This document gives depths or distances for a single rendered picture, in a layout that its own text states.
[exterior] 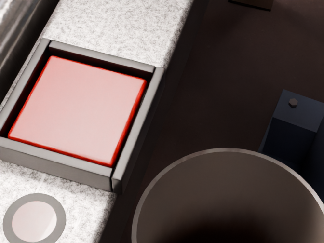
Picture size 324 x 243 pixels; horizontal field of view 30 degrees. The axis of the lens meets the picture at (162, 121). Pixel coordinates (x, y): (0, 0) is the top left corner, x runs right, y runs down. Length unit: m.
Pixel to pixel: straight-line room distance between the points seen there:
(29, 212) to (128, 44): 0.12
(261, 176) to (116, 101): 0.70
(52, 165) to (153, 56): 0.10
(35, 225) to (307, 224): 0.74
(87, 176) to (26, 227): 0.04
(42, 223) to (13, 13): 0.15
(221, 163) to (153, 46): 0.64
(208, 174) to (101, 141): 0.71
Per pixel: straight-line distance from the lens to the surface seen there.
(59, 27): 0.39
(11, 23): 0.40
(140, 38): 0.38
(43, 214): 0.32
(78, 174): 0.31
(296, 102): 1.49
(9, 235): 0.32
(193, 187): 1.05
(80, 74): 0.35
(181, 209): 1.09
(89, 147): 0.32
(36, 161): 0.32
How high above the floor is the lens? 1.20
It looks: 56 degrees down
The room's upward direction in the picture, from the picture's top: 2 degrees clockwise
